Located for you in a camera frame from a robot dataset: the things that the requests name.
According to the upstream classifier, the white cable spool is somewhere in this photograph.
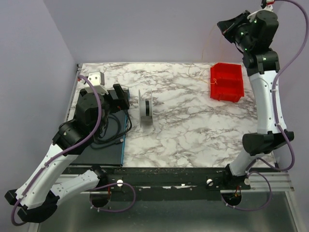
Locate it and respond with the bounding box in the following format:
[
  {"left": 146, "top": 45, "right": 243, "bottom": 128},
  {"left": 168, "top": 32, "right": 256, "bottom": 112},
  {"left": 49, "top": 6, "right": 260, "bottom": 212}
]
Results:
[{"left": 138, "top": 90, "right": 154, "bottom": 128}]

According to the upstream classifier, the thin yellow wire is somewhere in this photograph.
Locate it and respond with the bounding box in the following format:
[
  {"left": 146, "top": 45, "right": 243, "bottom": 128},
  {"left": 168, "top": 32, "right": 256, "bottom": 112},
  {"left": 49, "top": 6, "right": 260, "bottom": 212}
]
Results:
[{"left": 188, "top": 24, "right": 223, "bottom": 85}]

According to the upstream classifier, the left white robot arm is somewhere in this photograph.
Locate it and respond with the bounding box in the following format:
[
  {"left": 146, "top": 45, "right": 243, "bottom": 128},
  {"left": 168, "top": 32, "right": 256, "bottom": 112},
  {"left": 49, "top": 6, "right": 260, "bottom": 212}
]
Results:
[{"left": 5, "top": 84, "right": 129, "bottom": 226}]

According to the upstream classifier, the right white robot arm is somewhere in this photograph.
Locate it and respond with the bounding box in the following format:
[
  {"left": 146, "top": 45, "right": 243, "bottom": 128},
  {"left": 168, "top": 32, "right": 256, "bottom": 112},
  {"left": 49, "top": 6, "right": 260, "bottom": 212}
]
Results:
[{"left": 217, "top": 10, "right": 295, "bottom": 177}]

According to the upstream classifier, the red plastic bin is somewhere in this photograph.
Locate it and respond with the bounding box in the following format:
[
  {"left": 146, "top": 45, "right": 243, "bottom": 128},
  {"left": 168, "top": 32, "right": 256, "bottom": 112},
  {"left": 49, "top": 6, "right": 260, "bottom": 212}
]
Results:
[{"left": 210, "top": 62, "right": 244, "bottom": 102}]

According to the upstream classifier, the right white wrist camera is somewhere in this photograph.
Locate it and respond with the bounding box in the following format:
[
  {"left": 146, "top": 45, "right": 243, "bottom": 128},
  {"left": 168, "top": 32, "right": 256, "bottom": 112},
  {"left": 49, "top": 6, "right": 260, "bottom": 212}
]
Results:
[{"left": 247, "top": 0, "right": 275, "bottom": 20}]

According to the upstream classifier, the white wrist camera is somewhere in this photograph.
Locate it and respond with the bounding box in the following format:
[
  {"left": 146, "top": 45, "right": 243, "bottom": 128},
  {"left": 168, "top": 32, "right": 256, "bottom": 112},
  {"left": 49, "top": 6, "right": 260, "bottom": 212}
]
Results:
[
  {"left": 88, "top": 71, "right": 108, "bottom": 95},
  {"left": 247, "top": 0, "right": 275, "bottom": 20}
]

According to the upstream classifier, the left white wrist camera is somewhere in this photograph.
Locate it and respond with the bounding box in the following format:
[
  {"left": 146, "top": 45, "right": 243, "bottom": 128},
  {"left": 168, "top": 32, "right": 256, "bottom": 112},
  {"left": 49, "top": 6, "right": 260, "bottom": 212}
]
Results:
[{"left": 88, "top": 71, "right": 108, "bottom": 95}]

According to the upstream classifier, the black usb cable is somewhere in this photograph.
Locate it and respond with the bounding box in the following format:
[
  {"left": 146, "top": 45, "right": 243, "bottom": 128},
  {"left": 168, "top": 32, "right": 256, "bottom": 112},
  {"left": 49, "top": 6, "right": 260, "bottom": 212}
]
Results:
[{"left": 90, "top": 108, "right": 133, "bottom": 150}]

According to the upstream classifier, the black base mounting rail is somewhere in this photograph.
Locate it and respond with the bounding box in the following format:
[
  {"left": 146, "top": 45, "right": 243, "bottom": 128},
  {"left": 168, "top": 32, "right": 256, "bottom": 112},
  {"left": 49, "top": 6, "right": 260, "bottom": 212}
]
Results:
[{"left": 88, "top": 164, "right": 256, "bottom": 213}]

